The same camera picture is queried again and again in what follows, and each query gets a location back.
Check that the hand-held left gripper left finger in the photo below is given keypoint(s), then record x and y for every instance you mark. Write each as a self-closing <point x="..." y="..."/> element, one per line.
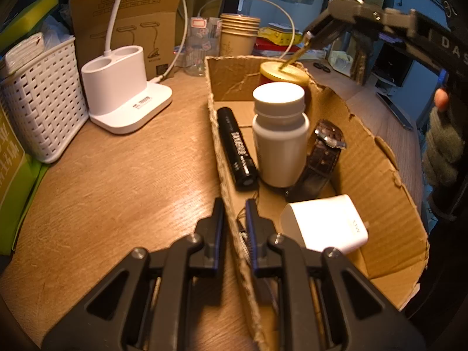
<point x="218" y="234"/>

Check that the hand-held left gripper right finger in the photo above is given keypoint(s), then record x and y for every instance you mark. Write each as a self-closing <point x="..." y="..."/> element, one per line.
<point x="250" y="234"/>

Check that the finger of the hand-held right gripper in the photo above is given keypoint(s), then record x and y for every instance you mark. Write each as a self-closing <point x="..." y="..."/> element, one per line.
<point x="362" y="62"/>
<point x="340" y="18"/>

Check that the thin gold pen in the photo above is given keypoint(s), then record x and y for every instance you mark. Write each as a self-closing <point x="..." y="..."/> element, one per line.
<point x="294" y="56"/>

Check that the white charger adapter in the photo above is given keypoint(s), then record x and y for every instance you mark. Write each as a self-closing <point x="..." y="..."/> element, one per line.
<point x="321" y="223"/>

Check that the red jar with gold lid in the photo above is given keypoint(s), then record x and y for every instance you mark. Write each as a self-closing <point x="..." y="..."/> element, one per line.
<point x="285" y="75"/>

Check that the black flashlight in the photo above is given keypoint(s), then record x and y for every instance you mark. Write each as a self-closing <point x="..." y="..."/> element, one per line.
<point x="236" y="146"/>

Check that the white pill bottle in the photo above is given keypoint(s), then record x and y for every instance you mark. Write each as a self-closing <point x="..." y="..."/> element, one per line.
<point x="279" y="135"/>

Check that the brown cardboard box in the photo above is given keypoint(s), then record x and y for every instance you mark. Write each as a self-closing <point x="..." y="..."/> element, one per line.
<point x="365" y="175"/>

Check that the person's right forearm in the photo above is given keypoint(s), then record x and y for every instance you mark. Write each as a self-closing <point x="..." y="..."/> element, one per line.
<point x="442" y="142"/>

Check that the person's right hand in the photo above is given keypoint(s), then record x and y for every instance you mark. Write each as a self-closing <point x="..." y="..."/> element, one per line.
<point x="441" y="98"/>

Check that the pale yellow paper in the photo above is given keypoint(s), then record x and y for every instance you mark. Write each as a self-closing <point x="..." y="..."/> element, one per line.
<point x="340" y="61"/>

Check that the black monitor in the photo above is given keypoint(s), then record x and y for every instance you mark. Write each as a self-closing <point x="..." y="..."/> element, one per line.
<point x="389" y="65"/>

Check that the yellow packet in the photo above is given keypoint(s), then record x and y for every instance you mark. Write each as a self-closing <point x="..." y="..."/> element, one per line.
<point x="279" y="34"/>

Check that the red book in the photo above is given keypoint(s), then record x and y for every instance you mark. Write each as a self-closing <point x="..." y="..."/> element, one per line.
<point x="270" y="47"/>

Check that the stack of paper cups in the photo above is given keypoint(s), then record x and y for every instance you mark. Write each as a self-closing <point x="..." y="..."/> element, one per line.
<point x="237" y="40"/>

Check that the clear glass with stickers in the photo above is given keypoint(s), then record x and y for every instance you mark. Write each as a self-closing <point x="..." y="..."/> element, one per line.
<point x="201" y="45"/>

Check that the white desk lamp base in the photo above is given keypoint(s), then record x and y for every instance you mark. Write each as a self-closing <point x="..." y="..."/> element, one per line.
<point x="117" y="84"/>

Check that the brown cardboard lamp packaging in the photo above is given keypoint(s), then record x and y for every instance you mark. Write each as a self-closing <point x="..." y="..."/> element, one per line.
<point x="157" y="33"/>

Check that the green printed bag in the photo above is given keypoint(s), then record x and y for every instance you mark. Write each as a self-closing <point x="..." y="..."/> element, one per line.
<point x="12" y="175"/>

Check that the white woven plastic basket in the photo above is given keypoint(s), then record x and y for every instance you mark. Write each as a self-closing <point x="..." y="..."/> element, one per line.
<point x="42" y="98"/>

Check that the clear plastic bag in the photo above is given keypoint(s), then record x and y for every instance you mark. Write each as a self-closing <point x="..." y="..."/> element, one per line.
<point x="55" y="31"/>

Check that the white tissue pack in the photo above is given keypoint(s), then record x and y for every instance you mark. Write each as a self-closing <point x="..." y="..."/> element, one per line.
<point x="23" y="49"/>

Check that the green yellow carton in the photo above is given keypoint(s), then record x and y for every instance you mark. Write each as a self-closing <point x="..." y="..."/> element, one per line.
<point x="27" y="14"/>

